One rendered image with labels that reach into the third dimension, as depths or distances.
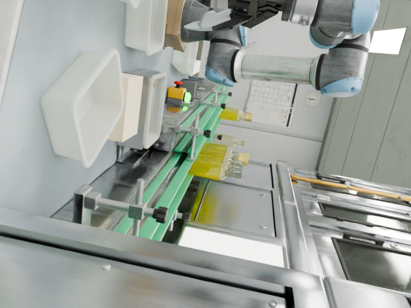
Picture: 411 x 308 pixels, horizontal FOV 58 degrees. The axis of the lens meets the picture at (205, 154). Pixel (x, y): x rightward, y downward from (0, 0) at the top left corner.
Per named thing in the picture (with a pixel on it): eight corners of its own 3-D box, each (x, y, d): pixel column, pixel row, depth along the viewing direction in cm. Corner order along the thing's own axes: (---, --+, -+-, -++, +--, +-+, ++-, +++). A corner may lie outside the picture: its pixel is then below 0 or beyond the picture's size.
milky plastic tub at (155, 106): (117, 146, 112) (145, 151, 111) (123, 71, 105) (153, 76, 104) (136, 132, 128) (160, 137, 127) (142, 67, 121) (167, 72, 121)
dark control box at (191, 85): (178, 94, 193) (194, 97, 192) (180, 79, 191) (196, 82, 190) (181, 92, 201) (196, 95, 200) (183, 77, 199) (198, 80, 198)
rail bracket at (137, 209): (41, 248, 70) (156, 274, 68) (43, 165, 65) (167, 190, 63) (54, 236, 74) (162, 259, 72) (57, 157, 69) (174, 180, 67)
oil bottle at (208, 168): (170, 171, 138) (226, 182, 136) (172, 157, 136) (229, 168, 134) (174, 166, 143) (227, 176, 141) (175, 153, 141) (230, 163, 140)
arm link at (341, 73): (218, 47, 142) (370, 55, 117) (211, 86, 143) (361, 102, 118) (203, 37, 131) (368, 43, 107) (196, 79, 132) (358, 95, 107)
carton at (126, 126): (93, 137, 93) (122, 142, 93) (98, 73, 89) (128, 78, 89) (111, 128, 105) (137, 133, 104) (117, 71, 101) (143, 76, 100)
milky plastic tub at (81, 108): (23, 96, 63) (71, 104, 63) (80, 37, 79) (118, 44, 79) (46, 166, 75) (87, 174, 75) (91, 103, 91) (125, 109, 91)
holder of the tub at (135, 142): (115, 161, 113) (139, 166, 113) (122, 71, 105) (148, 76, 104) (133, 146, 130) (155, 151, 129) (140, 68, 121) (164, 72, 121)
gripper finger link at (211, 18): (180, 14, 68) (225, -8, 68) (184, 28, 74) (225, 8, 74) (187, 29, 68) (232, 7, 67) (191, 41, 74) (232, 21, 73)
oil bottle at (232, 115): (208, 116, 241) (251, 124, 239) (210, 108, 240) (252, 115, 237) (209, 115, 247) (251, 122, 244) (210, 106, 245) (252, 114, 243)
